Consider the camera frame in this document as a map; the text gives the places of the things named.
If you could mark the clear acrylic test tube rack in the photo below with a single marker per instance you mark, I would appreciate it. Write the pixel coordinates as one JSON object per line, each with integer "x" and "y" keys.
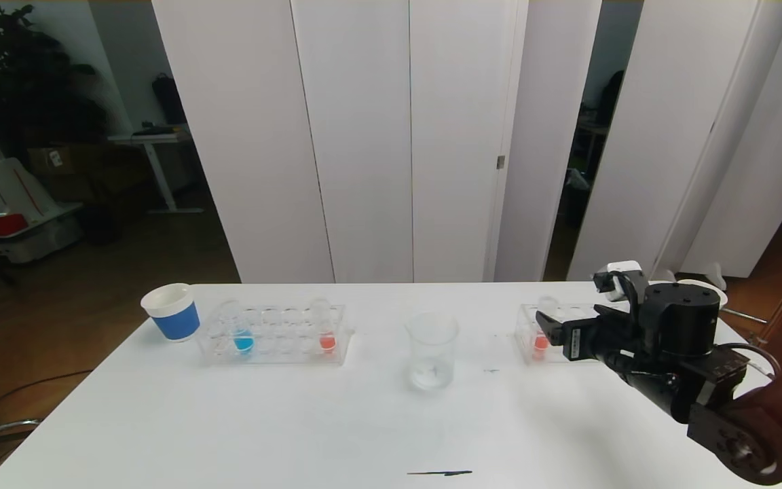
{"x": 523, "y": 333}
{"x": 282, "y": 339}

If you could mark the white partition foot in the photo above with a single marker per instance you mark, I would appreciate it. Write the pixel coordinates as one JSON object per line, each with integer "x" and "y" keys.
{"x": 666, "y": 276}
{"x": 715, "y": 275}

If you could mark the test tube with blue pigment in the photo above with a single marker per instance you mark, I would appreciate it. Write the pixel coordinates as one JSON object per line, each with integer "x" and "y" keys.
{"x": 244, "y": 344}

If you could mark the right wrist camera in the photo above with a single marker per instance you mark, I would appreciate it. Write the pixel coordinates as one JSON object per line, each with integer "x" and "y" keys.
{"x": 618, "y": 272}

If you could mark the test tube with red pigment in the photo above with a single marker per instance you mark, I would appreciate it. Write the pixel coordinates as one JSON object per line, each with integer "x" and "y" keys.
{"x": 327, "y": 343}
{"x": 541, "y": 344}

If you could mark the cardboard box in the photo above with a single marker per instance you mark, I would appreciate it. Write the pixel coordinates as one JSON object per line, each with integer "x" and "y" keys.
{"x": 75, "y": 175}

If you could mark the blue white paper cup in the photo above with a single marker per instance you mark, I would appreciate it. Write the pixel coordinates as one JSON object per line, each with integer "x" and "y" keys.
{"x": 721, "y": 293}
{"x": 177, "y": 322}

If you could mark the white desk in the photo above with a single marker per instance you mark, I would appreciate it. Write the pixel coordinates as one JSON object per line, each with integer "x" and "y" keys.
{"x": 153, "y": 139}

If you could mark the black bag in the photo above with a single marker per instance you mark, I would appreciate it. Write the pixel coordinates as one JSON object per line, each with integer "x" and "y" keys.
{"x": 170, "y": 100}

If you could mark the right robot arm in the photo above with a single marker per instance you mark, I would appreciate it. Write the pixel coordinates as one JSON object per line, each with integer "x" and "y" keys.
{"x": 679, "y": 319}

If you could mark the dark green potted plant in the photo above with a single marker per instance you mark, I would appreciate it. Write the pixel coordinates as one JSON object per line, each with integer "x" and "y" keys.
{"x": 24, "y": 81}

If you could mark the clear glass beaker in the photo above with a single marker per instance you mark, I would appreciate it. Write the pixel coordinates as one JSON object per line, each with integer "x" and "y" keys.
{"x": 432, "y": 367}

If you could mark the white machine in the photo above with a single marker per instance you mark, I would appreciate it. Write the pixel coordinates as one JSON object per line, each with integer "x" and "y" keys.
{"x": 17, "y": 190}

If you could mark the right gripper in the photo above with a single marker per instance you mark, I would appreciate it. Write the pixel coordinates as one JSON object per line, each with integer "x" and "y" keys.
{"x": 573, "y": 340}

